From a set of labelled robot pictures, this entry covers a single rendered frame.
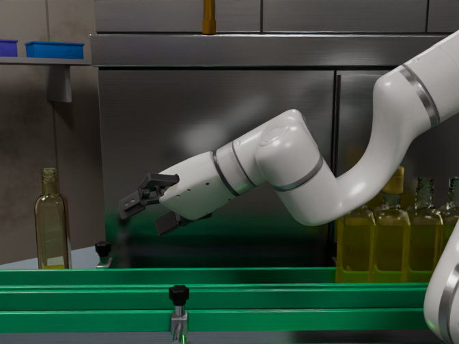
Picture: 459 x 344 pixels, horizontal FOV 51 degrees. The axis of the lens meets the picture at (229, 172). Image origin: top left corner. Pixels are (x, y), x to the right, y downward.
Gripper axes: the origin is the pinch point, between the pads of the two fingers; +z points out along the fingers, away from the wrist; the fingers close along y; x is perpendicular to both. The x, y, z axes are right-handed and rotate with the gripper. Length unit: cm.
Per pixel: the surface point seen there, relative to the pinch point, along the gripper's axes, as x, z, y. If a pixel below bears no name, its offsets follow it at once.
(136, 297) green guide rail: 8.0, 9.5, -8.1
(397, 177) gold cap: 2.7, -36.2, -22.0
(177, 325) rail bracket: 16.5, 0.6, -3.7
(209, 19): -34.4, -20.0, -3.6
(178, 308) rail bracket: 14.4, -0.3, -3.5
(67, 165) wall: -171, 148, -160
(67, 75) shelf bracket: -184, 97, -109
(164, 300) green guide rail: 9.5, 5.9, -10.5
